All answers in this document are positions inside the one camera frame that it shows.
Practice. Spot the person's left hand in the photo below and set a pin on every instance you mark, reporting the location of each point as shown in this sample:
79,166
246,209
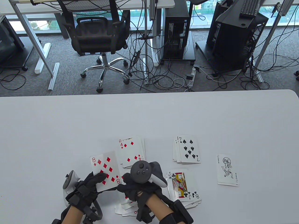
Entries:
84,195

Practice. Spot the person's right hand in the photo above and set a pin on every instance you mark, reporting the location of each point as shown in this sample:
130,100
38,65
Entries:
137,193

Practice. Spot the pile of hearts cards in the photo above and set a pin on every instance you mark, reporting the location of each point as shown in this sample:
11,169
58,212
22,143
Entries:
121,210

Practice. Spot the many-pip diamonds playing card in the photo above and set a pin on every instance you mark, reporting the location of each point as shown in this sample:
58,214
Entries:
107,163

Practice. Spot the pile of diamonds cards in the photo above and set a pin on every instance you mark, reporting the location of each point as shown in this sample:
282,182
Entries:
133,149

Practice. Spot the pile of clubs cards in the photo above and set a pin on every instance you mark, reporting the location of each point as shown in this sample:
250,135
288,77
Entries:
191,182

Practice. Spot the pile of spades cards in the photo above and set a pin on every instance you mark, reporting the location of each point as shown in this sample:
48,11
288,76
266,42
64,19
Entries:
189,149

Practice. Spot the black white jester playing card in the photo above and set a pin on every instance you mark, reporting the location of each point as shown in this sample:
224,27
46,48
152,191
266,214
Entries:
233,163

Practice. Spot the person's left forearm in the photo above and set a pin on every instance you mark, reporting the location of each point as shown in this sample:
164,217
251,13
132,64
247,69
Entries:
71,215

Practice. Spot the person's right forearm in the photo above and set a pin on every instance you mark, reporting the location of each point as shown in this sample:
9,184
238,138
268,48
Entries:
158,207

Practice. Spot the grey and white handheld controller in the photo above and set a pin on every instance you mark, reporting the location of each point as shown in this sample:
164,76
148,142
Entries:
141,171
69,180

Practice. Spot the white power strip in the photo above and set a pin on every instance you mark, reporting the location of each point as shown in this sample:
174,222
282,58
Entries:
192,80

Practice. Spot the black rolling computer stand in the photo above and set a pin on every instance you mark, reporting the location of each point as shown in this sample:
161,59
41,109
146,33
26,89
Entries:
190,52

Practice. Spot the black mesh office chair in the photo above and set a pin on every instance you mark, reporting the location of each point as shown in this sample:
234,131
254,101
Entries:
93,39

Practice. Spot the black flat floor stand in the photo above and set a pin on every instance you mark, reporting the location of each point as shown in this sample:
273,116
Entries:
202,50

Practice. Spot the black rolling cabinet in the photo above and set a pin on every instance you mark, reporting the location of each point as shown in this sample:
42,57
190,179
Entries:
9,46

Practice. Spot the large black computer tower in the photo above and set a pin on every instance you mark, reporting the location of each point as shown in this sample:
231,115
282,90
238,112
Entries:
233,46

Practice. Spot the black computer case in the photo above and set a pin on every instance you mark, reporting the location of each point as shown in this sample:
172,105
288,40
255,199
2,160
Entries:
211,28

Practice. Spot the black tilted board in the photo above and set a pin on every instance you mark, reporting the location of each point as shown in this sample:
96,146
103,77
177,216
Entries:
230,19

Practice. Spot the black keyboard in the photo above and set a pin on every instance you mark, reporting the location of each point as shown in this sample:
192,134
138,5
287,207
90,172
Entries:
250,8

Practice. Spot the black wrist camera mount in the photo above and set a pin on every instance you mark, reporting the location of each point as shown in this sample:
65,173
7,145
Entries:
90,215
183,211

